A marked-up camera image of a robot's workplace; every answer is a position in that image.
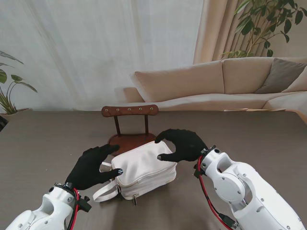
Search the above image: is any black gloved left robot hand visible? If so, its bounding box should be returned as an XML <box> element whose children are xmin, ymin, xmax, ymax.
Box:
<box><xmin>64</xmin><ymin>143</ymin><xmax>124</xmax><ymax>191</ymax></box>

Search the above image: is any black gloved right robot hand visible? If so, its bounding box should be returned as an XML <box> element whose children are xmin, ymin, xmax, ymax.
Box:
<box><xmin>154</xmin><ymin>128</ymin><xmax>209</xmax><ymax>163</ymax></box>

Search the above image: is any cream leather zip bag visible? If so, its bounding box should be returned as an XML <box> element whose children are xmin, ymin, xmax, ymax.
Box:
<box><xmin>93</xmin><ymin>140</ymin><xmax>177</xmax><ymax>206</ymax></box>

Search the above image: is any brown wooden jewelry stand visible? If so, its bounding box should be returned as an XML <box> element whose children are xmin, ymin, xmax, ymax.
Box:
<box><xmin>101</xmin><ymin>104</ymin><xmax>160</xmax><ymax>158</ymax></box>

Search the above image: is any beige sofa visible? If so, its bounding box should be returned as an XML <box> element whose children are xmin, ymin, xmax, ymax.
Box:
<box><xmin>123</xmin><ymin>57</ymin><xmax>307</xmax><ymax>118</ymax></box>

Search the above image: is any beige plant pot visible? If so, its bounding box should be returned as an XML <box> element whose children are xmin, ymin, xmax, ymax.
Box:
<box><xmin>0</xmin><ymin>108</ymin><xmax>33</xmax><ymax>122</ymax></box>

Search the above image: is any black object at table edge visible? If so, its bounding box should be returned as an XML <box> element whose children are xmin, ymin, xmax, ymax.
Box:
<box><xmin>0</xmin><ymin>115</ymin><xmax>9</xmax><ymax>132</ymax></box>

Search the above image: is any broad-leaf potted plant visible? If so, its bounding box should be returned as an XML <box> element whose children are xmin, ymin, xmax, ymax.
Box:
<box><xmin>0</xmin><ymin>50</ymin><xmax>38</xmax><ymax>115</ymax></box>

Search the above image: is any grey sofa cushion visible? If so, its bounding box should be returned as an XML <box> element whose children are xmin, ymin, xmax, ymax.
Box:
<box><xmin>255</xmin><ymin>57</ymin><xmax>307</xmax><ymax>94</ymax></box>

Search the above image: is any white sheer curtain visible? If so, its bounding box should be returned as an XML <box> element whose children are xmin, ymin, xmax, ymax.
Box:
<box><xmin>0</xmin><ymin>0</ymin><xmax>204</xmax><ymax>112</ymax></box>

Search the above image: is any beige curtain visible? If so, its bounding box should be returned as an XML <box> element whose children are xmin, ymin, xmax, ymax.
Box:
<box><xmin>193</xmin><ymin>0</ymin><xmax>307</xmax><ymax>65</ymax></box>

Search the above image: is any tall green leafy plant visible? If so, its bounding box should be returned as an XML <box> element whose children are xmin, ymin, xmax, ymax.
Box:
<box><xmin>222</xmin><ymin>0</ymin><xmax>307</xmax><ymax>60</ymax></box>

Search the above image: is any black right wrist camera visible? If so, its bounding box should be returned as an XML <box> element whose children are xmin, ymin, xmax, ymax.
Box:
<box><xmin>193</xmin><ymin>162</ymin><xmax>202</xmax><ymax>179</ymax></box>

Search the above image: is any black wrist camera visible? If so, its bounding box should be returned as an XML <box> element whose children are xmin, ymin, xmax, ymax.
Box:
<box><xmin>78</xmin><ymin>195</ymin><xmax>92</xmax><ymax>213</ymax></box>
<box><xmin>193</xmin><ymin>162</ymin><xmax>202</xmax><ymax>179</ymax></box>

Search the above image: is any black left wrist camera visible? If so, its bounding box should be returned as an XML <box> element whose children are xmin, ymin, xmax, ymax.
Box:
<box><xmin>78</xmin><ymin>195</ymin><xmax>92</xmax><ymax>213</ymax></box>

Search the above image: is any red left arm cable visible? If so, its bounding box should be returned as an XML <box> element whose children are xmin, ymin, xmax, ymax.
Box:
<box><xmin>67</xmin><ymin>188</ymin><xmax>81</xmax><ymax>230</ymax></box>

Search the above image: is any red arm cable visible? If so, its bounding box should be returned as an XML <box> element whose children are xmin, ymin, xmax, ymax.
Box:
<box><xmin>198</xmin><ymin>155</ymin><xmax>235</xmax><ymax>230</ymax></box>
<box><xmin>67</xmin><ymin>188</ymin><xmax>81</xmax><ymax>230</ymax></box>

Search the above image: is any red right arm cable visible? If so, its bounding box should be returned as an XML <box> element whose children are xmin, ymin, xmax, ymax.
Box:
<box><xmin>198</xmin><ymin>155</ymin><xmax>235</xmax><ymax>230</ymax></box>

